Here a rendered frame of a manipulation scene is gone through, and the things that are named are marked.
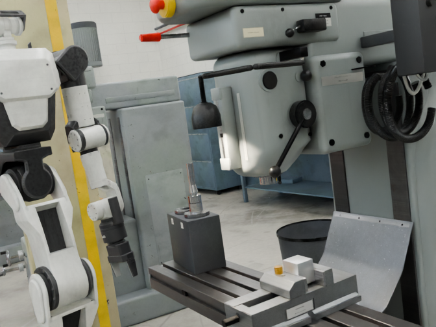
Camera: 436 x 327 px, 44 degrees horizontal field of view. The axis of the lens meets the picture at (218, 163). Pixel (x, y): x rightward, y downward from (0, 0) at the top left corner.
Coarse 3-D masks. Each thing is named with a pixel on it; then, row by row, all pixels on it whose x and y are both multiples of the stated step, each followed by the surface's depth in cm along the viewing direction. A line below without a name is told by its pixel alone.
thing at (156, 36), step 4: (156, 32) 137; (188, 32) 142; (140, 36) 135; (144, 36) 135; (148, 36) 135; (152, 36) 136; (156, 36) 137; (160, 36) 137; (164, 36) 138; (168, 36) 139; (172, 36) 140; (176, 36) 140; (180, 36) 141; (184, 36) 142; (188, 36) 142; (140, 40) 135; (144, 40) 135; (148, 40) 136; (152, 40) 137; (156, 40) 137
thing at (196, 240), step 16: (176, 208) 200; (176, 224) 192; (192, 224) 182; (208, 224) 184; (176, 240) 195; (192, 240) 182; (208, 240) 185; (176, 256) 199; (192, 256) 183; (208, 256) 185; (224, 256) 188
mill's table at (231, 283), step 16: (160, 272) 191; (176, 272) 189; (192, 272) 186; (208, 272) 186; (224, 272) 181; (240, 272) 180; (256, 272) 177; (160, 288) 193; (176, 288) 184; (192, 288) 171; (208, 288) 168; (224, 288) 166; (240, 288) 164; (256, 288) 163; (192, 304) 173; (208, 304) 165; (352, 304) 141; (320, 320) 134; (336, 320) 133; (352, 320) 132; (368, 320) 132; (384, 320) 129; (400, 320) 128
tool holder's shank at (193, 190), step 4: (188, 164) 186; (192, 164) 186; (188, 168) 186; (192, 168) 186; (188, 172) 186; (192, 172) 186; (188, 176) 187; (192, 176) 186; (192, 180) 186; (192, 184) 186; (192, 188) 186; (196, 188) 187; (192, 192) 186; (196, 192) 187
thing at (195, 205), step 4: (188, 200) 187; (192, 200) 186; (196, 200) 186; (200, 200) 187; (192, 204) 186; (196, 204) 186; (200, 204) 187; (192, 208) 187; (196, 208) 186; (200, 208) 187; (192, 212) 187; (196, 212) 186
